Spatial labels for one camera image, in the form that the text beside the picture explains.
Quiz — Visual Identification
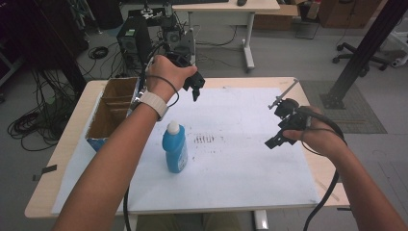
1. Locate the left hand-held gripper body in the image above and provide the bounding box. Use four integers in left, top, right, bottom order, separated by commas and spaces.
166, 28, 207, 93

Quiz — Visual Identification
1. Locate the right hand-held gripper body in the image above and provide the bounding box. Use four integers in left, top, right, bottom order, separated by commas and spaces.
268, 79, 312, 133

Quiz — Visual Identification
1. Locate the blue bottle with white cap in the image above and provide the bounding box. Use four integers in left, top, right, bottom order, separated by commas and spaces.
162, 119, 190, 174

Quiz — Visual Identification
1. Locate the blue cardboard box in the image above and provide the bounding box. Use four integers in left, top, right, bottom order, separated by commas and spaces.
85, 76, 142, 153

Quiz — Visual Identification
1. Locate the person's left hand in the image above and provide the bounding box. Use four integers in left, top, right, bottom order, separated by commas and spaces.
145, 55, 198, 104

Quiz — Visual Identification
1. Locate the person's right hand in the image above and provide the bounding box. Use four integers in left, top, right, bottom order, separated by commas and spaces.
283, 105, 349, 159

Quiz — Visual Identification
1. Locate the grey computer case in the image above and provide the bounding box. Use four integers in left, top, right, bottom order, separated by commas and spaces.
160, 15, 183, 53

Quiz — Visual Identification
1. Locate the grey floor mat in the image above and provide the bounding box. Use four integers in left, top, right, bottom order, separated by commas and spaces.
299, 80, 388, 135

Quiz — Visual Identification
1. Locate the black computer tower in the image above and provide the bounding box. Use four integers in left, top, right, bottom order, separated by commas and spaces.
115, 15, 153, 70

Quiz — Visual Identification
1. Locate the white desk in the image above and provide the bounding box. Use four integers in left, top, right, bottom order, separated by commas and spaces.
171, 0, 281, 72

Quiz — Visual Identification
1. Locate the white table leg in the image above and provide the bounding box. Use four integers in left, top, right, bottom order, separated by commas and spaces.
253, 210, 269, 231

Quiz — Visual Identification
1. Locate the black office chair base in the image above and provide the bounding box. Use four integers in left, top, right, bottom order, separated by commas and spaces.
332, 41, 390, 72

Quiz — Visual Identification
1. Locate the black metal stand pole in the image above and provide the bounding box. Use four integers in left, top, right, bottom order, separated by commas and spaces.
319, 0, 408, 110

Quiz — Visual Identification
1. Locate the brown cardboard box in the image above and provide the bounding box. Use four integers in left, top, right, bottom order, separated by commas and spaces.
253, 4, 301, 32

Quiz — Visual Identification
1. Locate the wooden cabinet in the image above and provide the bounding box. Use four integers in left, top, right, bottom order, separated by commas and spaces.
317, 0, 383, 29

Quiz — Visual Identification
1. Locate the dark curtain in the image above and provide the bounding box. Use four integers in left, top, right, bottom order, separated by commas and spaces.
0, 0, 89, 95

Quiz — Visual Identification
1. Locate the black tape strip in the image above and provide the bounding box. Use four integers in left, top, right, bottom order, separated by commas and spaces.
32, 164, 58, 182

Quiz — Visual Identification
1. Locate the thin black left hand wire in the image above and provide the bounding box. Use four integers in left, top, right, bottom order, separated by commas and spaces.
145, 74, 180, 109

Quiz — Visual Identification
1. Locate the thin black hand wire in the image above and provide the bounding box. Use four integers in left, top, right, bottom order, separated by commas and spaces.
145, 74, 180, 109
300, 127, 347, 158

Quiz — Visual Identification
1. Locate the thin black right hand wire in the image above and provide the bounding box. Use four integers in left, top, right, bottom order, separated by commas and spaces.
300, 127, 347, 158

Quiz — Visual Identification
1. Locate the white strap wristwatch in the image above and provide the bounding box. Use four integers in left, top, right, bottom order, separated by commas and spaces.
129, 90, 170, 122

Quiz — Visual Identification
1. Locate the thick black right gripper cable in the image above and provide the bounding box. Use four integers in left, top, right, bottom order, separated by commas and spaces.
297, 106, 348, 231

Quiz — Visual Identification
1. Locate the thick black gripper cable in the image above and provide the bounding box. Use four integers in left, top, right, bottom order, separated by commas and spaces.
122, 41, 167, 231
297, 106, 348, 231

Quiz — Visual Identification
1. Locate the coiled black cable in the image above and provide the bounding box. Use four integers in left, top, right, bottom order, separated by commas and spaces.
88, 45, 110, 61

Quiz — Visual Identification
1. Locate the thick black left gripper cable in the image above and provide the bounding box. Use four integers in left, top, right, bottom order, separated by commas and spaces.
122, 41, 167, 231

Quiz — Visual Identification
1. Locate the bundle of black floor cables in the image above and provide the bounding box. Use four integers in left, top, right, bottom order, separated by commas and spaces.
7, 68, 82, 152

